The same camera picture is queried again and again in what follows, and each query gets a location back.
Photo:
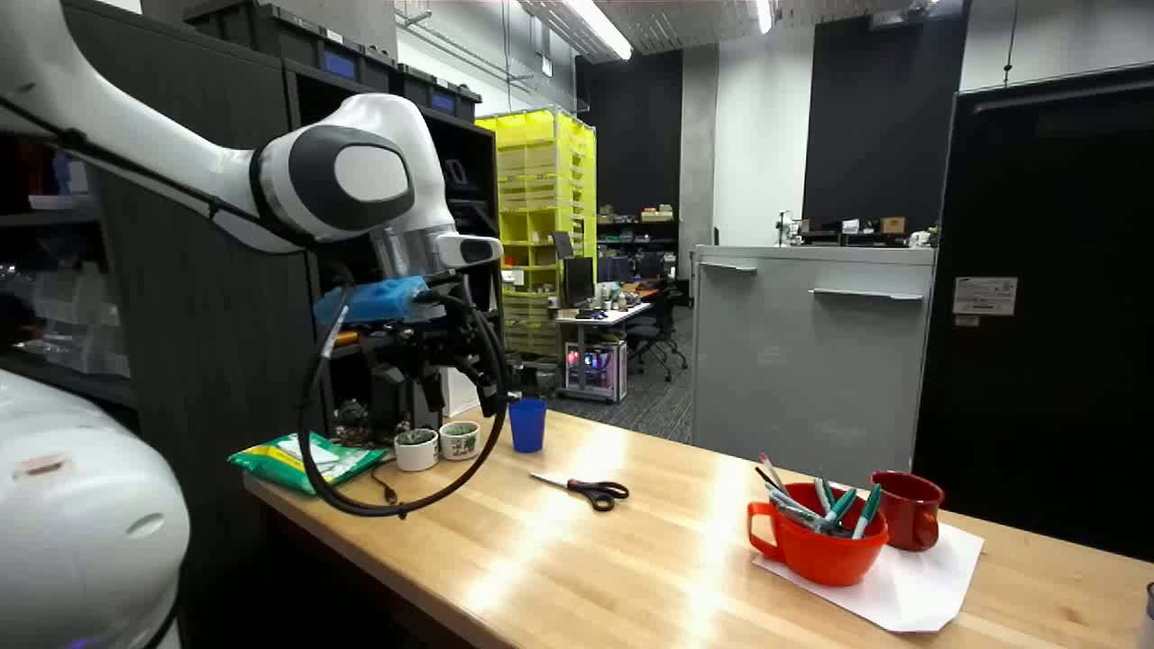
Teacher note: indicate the white desk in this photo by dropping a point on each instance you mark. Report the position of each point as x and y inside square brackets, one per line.
[599, 314]

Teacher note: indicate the white cabinet label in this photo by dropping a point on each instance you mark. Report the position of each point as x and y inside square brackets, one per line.
[986, 299]

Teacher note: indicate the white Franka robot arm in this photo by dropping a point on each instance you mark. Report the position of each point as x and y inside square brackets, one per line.
[119, 120]

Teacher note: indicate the green wipes packet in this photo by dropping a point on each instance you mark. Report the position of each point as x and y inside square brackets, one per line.
[290, 463]

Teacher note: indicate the grey marker pen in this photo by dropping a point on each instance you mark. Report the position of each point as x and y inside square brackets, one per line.
[789, 499]

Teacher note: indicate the red bowl with markers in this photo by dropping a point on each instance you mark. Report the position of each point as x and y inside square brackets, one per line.
[817, 561]

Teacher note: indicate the boxy 3D printer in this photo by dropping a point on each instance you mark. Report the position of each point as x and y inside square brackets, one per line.
[598, 373]

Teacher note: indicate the yellow shelving rack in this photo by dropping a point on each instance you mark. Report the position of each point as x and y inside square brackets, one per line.
[546, 166]

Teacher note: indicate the grey partition cabinet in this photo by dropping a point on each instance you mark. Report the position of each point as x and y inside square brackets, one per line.
[807, 373]

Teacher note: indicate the blue plastic cup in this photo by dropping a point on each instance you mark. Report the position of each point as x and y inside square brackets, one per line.
[529, 426]

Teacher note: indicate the black storage shelf unit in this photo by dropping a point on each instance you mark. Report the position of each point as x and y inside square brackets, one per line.
[219, 362]

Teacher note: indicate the black wall panel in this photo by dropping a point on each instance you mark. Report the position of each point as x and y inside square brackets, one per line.
[885, 120]

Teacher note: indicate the black office chair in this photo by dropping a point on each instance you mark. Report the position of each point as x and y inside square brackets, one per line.
[662, 325]

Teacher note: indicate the teal marker pen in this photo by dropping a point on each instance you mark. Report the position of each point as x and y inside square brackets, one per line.
[838, 509]
[867, 513]

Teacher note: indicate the long ceiling light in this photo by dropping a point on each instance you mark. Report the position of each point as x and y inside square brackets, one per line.
[763, 16]
[598, 26]

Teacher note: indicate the white paper sheet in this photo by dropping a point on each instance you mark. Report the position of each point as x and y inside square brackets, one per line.
[914, 597]

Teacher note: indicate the black computer monitor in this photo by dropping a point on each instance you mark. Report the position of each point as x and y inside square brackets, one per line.
[579, 283]

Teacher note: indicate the white cardboard box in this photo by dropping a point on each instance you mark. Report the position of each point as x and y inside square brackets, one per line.
[460, 397]

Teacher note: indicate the dark bin blue label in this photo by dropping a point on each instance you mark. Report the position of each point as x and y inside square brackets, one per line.
[436, 96]
[335, 55]

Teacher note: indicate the tall black cabinet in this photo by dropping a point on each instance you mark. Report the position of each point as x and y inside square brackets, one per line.
[1047, 397]

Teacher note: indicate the dark red mug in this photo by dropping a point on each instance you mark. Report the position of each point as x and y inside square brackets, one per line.
[906, 509]

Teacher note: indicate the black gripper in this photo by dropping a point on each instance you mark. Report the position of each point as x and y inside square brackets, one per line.
[436, 355]

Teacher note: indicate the black desktop speaker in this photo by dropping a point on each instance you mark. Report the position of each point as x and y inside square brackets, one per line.
[387, 402]

